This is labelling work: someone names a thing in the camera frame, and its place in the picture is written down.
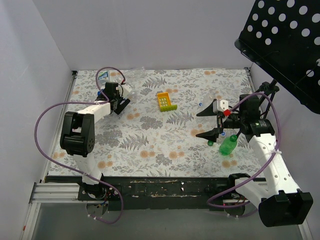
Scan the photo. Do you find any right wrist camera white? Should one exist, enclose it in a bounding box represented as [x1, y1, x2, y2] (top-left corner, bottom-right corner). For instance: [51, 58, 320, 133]
[212, 99, 229, 114]

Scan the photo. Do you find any clear bottle blue label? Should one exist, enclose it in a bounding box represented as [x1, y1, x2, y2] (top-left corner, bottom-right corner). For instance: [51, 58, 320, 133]
[123, 88, 139, 101]

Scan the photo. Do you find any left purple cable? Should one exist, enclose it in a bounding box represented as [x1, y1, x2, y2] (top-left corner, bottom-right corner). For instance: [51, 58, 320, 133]
[34, 66, 128, 225]

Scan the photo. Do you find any yellow green toy basket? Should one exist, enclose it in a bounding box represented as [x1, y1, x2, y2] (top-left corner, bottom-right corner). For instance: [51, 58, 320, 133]
[157, 92, 178, 112]

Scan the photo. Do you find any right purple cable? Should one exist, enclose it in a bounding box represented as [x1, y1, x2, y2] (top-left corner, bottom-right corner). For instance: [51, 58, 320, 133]
[206, 91, 283, 218]

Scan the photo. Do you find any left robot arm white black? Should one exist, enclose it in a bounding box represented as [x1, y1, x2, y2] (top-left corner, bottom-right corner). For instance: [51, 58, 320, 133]
[60, 82, 132, 200]

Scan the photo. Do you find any aluminium frame rail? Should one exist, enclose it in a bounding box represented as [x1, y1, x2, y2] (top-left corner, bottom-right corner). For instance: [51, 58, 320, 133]
[29, 183, 85, 204]

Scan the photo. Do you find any black perforated music stand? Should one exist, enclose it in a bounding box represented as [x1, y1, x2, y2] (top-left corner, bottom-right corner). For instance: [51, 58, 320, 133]
[234, 0, 320, 114]

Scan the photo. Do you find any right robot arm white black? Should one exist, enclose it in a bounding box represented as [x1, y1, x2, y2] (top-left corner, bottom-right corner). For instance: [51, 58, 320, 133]
[197, 92, 314, 227]

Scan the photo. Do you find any black tripod stand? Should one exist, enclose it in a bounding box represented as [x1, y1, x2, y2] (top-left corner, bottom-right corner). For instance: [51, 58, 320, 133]
[254, 79, 280, 121]

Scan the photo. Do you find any purple cable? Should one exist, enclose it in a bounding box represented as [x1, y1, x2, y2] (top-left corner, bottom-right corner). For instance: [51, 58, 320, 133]
[34, 66, 128, 225]
[206, 91, 283, 218]

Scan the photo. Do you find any clear uncapped bottle right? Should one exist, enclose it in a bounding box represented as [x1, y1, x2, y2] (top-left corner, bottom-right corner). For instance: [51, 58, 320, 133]
[201, 89, 216, 108]

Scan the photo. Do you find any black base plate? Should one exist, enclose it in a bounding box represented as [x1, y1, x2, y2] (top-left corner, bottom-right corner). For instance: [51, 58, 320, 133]
[78, 176, 260, 212]

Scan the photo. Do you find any floral tablecloth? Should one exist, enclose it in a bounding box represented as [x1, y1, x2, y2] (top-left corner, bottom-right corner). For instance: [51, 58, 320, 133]
[48, 68, 278, 179]

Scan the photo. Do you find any bottle green white label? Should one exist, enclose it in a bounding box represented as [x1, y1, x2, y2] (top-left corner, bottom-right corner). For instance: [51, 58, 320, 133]
[98, 70, 110, 88]

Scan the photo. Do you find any crushed clear bottle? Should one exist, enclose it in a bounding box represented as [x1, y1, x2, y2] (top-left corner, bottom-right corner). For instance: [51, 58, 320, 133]
[124, 67, 147, 82]

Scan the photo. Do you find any green plastic bottle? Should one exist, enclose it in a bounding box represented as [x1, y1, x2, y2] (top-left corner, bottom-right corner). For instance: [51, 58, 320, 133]
[219, 134, 238, 156]

